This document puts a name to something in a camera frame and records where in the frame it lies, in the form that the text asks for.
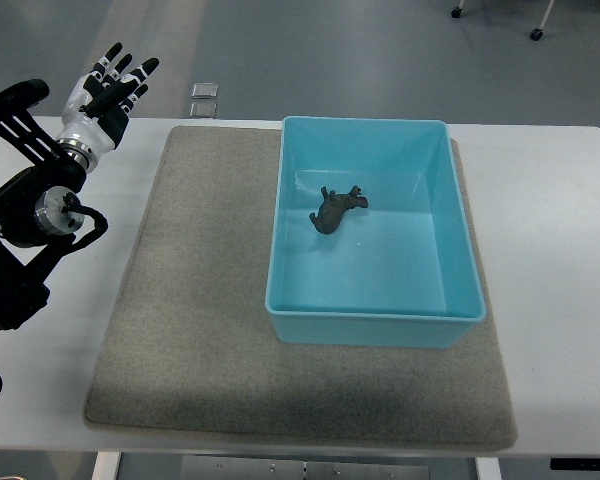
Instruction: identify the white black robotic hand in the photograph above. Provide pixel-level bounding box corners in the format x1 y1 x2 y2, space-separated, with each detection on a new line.
58 42 159 158

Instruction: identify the brown toy hippo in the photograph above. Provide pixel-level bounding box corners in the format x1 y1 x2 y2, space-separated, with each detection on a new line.
309 185 368 235

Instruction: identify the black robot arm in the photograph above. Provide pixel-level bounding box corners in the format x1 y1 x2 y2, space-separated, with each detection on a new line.
0 79 108 331

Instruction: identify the light blue plastic box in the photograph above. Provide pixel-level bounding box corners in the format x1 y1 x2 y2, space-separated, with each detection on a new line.
265 116 486 348

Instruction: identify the upper floor outlet plate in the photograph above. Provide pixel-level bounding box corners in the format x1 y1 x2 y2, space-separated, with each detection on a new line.
191 82 219 99

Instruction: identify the grey felt mat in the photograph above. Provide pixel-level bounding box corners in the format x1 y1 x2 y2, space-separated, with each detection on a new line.
83 127 517 451

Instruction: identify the left cart caster wheel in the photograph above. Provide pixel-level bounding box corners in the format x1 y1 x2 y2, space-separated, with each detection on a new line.
451 6 463 19

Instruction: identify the cart caster wheel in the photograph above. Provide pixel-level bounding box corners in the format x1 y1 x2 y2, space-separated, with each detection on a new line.
451 6 463 19
529 28 544 41

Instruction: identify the right cart caster wheel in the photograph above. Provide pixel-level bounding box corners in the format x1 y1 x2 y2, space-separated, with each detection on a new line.
529 28 544 41

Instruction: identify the black table control panel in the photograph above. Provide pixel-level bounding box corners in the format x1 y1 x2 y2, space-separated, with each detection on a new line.
550 458 600 472

